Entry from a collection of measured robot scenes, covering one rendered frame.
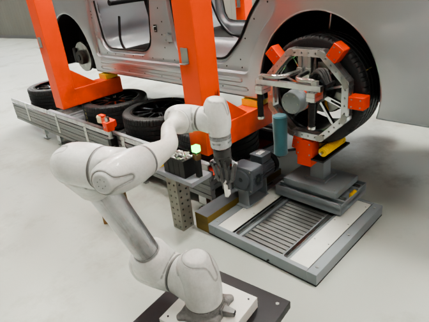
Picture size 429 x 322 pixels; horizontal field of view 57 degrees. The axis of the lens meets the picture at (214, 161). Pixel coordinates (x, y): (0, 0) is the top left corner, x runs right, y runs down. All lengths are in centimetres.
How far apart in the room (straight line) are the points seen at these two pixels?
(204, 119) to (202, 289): 64
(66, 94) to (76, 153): 283
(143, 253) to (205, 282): 25
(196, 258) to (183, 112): 56
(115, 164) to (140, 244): 47
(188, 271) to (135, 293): 90
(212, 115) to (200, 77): 82
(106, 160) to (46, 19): 291
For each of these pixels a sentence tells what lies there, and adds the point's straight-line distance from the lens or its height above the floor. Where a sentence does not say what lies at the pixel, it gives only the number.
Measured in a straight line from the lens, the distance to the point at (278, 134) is 244.
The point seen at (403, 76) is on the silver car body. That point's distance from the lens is 224.
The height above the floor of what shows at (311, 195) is 15.
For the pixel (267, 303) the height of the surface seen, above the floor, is 30.
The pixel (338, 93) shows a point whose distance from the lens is 253.
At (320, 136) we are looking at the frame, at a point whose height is 62.
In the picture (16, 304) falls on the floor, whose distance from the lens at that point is 259.
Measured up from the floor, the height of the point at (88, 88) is 65.
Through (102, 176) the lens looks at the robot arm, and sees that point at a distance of 108.
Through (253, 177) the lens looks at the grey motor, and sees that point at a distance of 254.
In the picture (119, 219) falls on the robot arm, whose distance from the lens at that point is 137.
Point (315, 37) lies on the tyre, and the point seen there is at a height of 117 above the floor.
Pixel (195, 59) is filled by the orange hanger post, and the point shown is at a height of 112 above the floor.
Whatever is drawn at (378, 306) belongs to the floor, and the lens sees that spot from 223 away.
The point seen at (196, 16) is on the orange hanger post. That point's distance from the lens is 228.
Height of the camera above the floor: 156
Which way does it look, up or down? 26 degrees down
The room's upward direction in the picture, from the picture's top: 6 degrees counter-clockwise
